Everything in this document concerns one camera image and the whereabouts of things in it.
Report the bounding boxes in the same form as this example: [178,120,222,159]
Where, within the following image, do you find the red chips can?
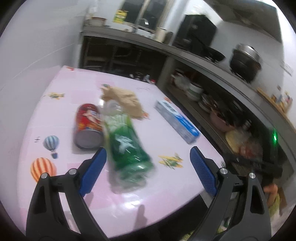
[74,103,104,150]

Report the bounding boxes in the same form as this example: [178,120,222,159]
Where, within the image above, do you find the green plastic bottle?
[103,101,155,193]

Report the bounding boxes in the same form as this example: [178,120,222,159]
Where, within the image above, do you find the blue toothpaste box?
[154,100,200,144]

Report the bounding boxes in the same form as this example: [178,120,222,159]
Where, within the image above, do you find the brown paper bag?
[101,86,144,118]

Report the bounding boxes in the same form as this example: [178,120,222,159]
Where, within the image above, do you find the grey kitchen counter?
[81,26,295,149]

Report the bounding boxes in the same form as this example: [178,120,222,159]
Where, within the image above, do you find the yellow food in plastic bag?
[225,129,258,156]

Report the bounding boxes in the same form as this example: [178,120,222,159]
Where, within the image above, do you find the pink plastic basin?
[210,108,235,133]

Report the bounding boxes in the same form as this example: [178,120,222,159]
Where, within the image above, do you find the stacked white bowls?
[186,82,203,102]

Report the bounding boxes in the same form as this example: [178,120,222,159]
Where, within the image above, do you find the black cooking pot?
[230,44,262,83]

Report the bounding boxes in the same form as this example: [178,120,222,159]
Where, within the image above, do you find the black wok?
[197,45,225,63]

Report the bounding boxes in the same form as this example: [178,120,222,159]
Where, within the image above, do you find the cream canister on counter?
[154,27,167,43]

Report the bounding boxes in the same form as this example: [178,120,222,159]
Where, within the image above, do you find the yellow detergent bottle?
[113,10,128,24]

